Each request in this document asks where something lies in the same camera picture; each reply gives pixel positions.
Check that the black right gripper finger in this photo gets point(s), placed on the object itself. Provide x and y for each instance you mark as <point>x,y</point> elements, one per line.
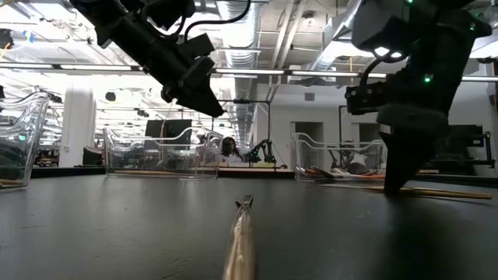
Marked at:
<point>400,163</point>

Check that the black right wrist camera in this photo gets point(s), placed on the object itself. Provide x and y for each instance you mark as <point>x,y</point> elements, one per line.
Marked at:
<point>365,99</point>

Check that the long ceiling light strip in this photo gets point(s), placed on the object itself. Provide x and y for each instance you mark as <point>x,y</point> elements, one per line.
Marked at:
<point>272,71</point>

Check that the black equipment rack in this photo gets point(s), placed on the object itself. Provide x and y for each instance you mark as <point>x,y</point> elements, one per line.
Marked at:
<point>474,136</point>

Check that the grey wall vent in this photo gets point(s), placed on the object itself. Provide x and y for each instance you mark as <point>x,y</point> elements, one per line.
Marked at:
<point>309,96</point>

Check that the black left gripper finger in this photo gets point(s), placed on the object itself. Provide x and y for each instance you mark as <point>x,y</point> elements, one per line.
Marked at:
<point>198,99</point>

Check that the black monitor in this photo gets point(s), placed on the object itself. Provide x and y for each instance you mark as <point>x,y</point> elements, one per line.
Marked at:
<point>167,126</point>

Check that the black background robot arm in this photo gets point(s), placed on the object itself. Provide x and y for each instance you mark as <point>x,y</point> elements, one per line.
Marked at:
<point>264,149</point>

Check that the white pillar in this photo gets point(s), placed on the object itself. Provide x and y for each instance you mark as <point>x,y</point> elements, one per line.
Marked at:
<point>78,116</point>

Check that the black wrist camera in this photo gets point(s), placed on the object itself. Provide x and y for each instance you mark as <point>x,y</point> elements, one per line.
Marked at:
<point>196,46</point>
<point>365,99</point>

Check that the black round ceiling speaker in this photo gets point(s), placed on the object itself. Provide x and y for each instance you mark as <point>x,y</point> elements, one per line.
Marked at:
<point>110,96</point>

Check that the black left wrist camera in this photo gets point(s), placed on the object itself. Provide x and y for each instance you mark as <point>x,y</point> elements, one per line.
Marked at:
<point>196,46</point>

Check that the clear plastic bin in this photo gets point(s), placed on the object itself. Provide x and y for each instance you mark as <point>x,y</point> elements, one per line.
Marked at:
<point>116,155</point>
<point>35,136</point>
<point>311,151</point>

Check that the silver ceiling duct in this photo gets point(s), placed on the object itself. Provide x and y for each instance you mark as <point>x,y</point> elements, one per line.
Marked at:
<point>334,35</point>
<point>241,50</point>

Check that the black background chair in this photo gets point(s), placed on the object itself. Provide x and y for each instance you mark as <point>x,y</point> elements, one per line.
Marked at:
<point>92,155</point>

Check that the person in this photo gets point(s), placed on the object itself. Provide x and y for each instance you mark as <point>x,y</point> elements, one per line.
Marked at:
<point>229,148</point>

